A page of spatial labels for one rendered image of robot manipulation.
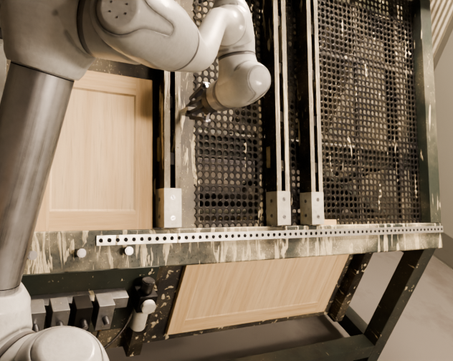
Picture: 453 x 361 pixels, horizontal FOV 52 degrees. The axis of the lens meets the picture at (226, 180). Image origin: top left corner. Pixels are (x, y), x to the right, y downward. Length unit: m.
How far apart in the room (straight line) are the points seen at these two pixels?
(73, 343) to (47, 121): 0.35
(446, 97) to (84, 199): 3.56
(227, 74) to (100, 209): 0.57
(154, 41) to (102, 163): 0.83
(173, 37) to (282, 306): 1.83
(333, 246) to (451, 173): 2.58
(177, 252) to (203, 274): 0.46
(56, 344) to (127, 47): 0.46
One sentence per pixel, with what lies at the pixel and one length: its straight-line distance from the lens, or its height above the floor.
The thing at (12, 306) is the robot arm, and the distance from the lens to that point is 0.88.
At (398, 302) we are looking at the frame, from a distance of 2.56.
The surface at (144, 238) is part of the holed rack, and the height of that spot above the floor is 0.88.
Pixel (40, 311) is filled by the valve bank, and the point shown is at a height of 0.77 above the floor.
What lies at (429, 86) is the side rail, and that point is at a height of 1.46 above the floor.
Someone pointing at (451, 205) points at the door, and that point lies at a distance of 4.39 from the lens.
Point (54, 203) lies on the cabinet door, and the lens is 1.45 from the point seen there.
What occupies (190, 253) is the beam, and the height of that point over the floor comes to 0.84.
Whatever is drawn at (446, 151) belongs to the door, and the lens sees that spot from 4.42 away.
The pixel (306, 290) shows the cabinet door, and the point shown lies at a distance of 2.41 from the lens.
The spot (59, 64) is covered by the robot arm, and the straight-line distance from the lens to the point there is 0.79.
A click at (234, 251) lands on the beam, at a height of 0.84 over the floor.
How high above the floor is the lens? 1.66
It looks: 22 degrees down
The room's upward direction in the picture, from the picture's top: 17 degrees clockwise
